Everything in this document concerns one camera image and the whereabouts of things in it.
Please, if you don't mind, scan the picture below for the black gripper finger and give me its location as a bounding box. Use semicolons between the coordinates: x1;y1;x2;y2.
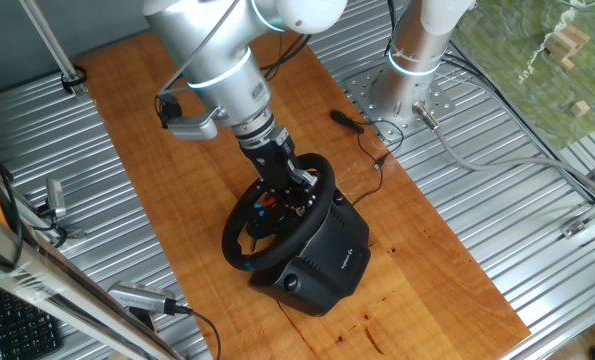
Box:
254;179;292;211
289;168;321;216

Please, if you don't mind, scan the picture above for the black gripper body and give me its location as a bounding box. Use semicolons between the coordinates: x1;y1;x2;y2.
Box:
241;132;298;191

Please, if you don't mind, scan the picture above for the black keyboard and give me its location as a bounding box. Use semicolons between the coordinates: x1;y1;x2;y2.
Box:
0;287;63;360

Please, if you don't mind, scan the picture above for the black leather steering wheel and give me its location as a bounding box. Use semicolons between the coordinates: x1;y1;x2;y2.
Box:
220;152;337;274

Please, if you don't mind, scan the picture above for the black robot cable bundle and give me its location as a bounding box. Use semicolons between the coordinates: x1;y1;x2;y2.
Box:
441;52;595;204

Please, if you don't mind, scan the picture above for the black cable tie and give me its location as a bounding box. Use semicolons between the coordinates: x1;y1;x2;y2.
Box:
59;64;88;95

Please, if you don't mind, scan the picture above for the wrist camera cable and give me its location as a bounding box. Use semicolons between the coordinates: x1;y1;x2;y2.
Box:
154;0;243;130

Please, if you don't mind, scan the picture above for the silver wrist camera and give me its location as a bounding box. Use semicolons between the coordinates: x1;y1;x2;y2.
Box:
165;107;226;141

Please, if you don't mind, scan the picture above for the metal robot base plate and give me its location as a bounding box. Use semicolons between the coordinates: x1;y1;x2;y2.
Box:
343;66;457;143

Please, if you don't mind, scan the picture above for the wooden board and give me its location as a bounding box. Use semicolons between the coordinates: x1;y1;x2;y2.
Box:
76;27;532;360

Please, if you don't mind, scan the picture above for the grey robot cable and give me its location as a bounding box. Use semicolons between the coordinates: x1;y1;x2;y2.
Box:
411;99;595;201

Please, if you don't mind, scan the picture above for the green mat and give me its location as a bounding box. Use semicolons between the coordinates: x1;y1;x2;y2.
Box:
449;0;595;151

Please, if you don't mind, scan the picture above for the black wheel base housing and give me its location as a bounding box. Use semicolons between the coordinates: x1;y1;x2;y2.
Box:
248;188;372;317

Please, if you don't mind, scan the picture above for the silver ribbed camera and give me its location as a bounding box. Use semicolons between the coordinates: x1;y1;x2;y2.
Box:
107;280;179;317

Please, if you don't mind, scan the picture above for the black cable loop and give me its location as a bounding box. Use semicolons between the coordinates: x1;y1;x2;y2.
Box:
259;33;312;81

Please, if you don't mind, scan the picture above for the thin metal pole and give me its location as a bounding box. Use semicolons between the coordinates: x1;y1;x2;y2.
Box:
18;0;89;97

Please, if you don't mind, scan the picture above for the black camera cable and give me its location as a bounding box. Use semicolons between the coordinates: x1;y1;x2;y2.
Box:
174;303;223;360

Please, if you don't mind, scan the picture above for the black usb cable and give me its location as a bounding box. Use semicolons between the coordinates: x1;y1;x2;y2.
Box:
329;108;406;207

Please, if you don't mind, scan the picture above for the metal frame bar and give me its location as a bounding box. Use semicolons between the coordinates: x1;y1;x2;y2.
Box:
0;203;186;360

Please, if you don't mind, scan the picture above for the small metal bracket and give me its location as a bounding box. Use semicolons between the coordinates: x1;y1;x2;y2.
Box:
560;217;587;240

